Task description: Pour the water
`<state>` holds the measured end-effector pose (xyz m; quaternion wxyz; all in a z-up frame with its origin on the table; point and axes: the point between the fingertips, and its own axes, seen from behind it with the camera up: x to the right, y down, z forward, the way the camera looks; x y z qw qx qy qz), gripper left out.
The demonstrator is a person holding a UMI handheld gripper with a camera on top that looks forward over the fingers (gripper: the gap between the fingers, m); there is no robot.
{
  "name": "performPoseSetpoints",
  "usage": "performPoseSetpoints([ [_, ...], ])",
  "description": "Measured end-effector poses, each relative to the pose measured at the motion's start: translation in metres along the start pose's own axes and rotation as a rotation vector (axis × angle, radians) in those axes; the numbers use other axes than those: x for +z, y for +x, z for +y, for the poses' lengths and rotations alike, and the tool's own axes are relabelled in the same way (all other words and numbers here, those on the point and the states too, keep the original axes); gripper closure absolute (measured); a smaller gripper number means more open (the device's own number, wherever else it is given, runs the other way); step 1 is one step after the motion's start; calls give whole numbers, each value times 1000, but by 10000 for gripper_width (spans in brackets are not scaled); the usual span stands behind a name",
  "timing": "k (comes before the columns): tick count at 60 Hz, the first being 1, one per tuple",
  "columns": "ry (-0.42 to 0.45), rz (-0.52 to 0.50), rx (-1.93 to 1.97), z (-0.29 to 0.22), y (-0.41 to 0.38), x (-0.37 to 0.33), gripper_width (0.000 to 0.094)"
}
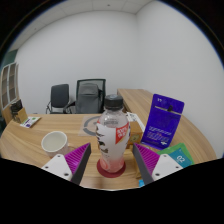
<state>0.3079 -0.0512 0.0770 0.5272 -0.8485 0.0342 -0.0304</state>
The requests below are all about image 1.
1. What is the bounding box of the colourful printed booklet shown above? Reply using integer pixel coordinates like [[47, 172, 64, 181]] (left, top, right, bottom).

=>
[[19, 115, 42, 129]]

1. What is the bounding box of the black carton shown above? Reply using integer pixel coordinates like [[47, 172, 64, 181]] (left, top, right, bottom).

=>
[[9, 99, 24, 124]]

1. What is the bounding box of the green flat package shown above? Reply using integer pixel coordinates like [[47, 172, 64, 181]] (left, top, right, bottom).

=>
[[156, 142, 195, 169]]

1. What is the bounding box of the clear pink drink bottle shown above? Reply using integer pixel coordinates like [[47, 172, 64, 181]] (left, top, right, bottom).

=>
[[95, 93, 131, 174]]

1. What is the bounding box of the wooden side desk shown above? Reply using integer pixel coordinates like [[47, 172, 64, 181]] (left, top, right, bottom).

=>
[[116, 88, 156, 116]]

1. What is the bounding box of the purple hanging package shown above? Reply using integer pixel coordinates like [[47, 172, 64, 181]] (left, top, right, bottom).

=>
[[140, 93, 185, 151]]

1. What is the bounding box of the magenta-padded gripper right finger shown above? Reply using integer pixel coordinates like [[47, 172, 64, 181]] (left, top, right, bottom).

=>
[[131, 142, 184, 186]]

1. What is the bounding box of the flat round red coaster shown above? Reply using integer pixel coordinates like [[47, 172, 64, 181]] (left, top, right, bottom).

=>
[[96, 159, 127, 179]]

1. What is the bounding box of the wooden glass-door cabinet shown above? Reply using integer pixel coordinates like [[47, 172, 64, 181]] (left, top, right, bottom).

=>
[[0, 61, 19, 111]]

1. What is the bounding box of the white bear-print mug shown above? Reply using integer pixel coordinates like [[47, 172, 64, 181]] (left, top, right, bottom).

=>
[[40, 130, 76, 159]]

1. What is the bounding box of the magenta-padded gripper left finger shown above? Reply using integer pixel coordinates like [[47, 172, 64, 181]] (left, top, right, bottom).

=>
[[41, 142, 92, 186]]

